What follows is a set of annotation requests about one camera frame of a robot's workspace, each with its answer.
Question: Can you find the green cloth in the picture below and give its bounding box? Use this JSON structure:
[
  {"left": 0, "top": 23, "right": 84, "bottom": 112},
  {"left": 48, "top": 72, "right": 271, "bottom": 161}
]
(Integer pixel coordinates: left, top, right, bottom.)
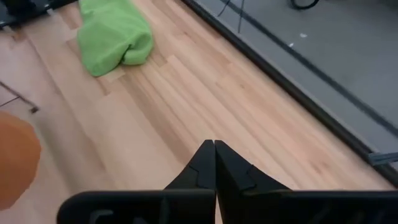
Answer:
[{"left": 76, "top": 0, "right": 154, "bottom": 78}]

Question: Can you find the coiled black cable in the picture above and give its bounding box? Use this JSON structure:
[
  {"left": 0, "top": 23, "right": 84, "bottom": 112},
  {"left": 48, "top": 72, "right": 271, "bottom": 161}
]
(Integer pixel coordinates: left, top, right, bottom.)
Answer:
[{"left": 290, "top": 0, "right": 321, "bottom": 11}]

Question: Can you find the black aluminium table frame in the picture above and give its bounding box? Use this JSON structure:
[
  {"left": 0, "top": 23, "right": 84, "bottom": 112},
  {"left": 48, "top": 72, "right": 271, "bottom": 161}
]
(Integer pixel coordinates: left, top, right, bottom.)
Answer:
[{"left": 181, "top": 0, "right": 398, "bottom": 188}]

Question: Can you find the orange plastic mug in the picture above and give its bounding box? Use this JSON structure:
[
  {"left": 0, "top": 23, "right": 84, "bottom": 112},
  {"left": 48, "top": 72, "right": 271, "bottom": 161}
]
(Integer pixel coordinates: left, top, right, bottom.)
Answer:
[{"left": 0, "top": 111, "right": 42, "bottom": 211}]

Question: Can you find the long black floor cable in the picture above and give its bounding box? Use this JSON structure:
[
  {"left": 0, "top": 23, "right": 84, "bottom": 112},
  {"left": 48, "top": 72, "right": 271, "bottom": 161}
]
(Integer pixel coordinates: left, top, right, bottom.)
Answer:
[{"left": 216, "top": 0, "right": 247, "bottom": 34}]

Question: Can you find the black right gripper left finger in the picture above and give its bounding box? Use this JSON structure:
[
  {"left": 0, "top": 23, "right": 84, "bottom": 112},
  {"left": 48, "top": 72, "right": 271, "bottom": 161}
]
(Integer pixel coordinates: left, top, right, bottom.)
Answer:
[{"left": 57, "top": 139, "right": 217, "bottom": 224}]

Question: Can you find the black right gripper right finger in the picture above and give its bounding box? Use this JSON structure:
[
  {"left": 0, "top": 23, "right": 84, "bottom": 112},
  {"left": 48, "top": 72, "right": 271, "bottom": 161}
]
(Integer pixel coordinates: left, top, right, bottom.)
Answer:
[{"left": 215, "top": 139, "right": 398, "bottom": 224}]

